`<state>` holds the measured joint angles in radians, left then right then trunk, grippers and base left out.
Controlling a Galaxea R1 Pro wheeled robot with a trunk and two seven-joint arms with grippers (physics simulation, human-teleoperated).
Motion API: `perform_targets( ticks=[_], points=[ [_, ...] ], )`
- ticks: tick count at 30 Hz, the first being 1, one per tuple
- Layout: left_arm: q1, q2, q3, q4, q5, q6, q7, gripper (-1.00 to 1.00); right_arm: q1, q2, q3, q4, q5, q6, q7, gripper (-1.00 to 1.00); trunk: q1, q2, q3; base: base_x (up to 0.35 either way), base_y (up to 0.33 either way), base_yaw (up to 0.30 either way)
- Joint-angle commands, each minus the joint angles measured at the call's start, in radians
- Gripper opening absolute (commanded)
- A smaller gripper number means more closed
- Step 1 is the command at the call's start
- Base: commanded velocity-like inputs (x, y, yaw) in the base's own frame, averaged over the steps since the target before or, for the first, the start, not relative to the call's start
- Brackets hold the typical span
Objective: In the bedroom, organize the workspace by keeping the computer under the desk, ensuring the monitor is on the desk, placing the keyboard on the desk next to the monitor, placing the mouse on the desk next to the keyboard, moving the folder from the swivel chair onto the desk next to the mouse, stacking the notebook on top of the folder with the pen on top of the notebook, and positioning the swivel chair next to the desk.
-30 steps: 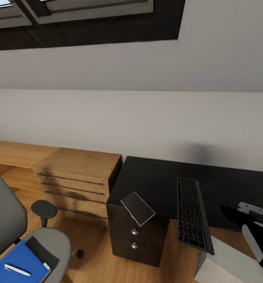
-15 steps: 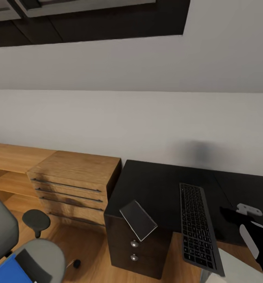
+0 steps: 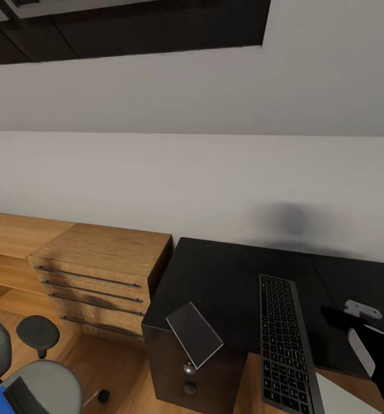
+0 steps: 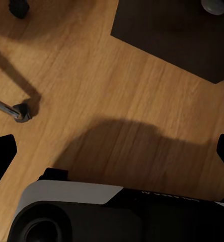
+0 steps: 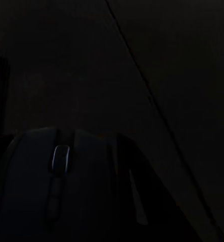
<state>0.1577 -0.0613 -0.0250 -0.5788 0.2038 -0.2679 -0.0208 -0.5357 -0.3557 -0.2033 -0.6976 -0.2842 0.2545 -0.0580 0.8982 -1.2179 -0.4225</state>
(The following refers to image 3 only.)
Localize folder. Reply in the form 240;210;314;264
0;386;22;414

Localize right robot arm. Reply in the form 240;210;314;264
320;300;384;399

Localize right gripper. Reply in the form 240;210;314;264
320;306;371;334

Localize notebook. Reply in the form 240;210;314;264
166;302;224;368

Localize swivel chair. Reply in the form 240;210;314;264
0;315;110;414

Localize keyboard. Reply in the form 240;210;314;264
259;273;325;414

